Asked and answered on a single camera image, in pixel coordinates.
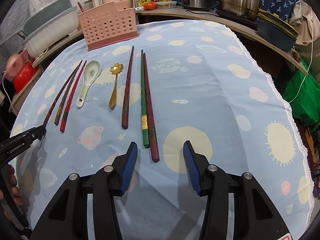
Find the dark purple chopstick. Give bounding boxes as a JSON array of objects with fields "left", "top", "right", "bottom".
[{"left": 42, "top": 60, "right": 83, "bottom": 128}]

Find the dark brown chopstick gold band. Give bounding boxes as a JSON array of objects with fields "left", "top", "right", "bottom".
[{"left": 54, "top": 60, "right": 82, "bottom": 126}]

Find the bright red chopstick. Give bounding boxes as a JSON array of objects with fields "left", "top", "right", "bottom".
[{"left": 60, "top": 61, "right": 87, "bottom": 133}]

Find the white green ceramic spoon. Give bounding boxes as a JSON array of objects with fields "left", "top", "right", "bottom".
[{"left": 76, "top": 60, "right": 101, "bottom": 108}]

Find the maroon chopstick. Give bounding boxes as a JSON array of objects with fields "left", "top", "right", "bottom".
[
  {"left": 143, "top": 53, "right": 160, "bottom": 163},
  {"left": 121, "top": 46, "right": 135, "bottom": 129}
]

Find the gold flower spoon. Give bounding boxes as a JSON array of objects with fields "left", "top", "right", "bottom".
[{"left": 108, "top": 63, "right": 123, "bottom": 110}]

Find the green chopstick gold band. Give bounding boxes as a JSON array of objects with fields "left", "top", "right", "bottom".
[{"left": 140, "top": 50, "right": 150, "bottom": 148}]

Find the person's left hand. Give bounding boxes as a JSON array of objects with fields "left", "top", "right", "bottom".
[{"left": 8, "top": 165, "right": 23, "bottom": 206}]

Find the red plastic basin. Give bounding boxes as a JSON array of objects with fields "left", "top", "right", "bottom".
[{"left": 12, "top": 61, "right": 39, "bottom": 94}]

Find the white dish rack teal lid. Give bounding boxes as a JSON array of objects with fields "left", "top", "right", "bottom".
[{"left": 22, "top": 0, "right": 78, "bottom": 58}]

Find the pink perforated utensil holder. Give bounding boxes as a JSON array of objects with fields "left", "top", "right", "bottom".
[{"left": 78, "top": 0, "right": 138, "bottom": 51}]

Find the green plastic bag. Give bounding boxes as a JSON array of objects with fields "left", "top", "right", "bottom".
[{"left": 283, "top": 69, "right": 319, "bottom": 132}]

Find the white electric kettle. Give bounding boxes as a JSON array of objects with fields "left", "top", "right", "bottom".
[{"left": 82, "top": 0, "right": 102, "bottom": 11}]

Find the blue planet print tablecloth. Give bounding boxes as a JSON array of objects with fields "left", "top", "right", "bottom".
[{"left": 12, "top": 20, "right": 315, "bottom": 239}]

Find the yellow seasoning packet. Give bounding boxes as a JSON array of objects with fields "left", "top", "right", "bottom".
[{"left": 138, "top": 0, "right": 151, "bottom": 7}]

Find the red tomato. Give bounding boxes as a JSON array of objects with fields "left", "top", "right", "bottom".
[{"left": 143, "top": 2, "right": 157, "bottom": 11}]

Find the clear food container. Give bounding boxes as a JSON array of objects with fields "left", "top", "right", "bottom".
[{"left": 156, "top": 1, "right": 177, "bottom": 9}]

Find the dark teal storage box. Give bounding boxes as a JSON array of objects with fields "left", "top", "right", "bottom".
[{"left": 257, "top": 9, "right": 298, "bottom": 52}]

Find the black induction cooker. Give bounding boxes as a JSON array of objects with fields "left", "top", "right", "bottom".
[{"left": 215, "top": 10, "right": 256, "bottom": 25}]

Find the black power cable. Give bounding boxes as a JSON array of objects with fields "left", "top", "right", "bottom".
[{"left": 185, "top": 4, "right": 218, "bottom": 16}]

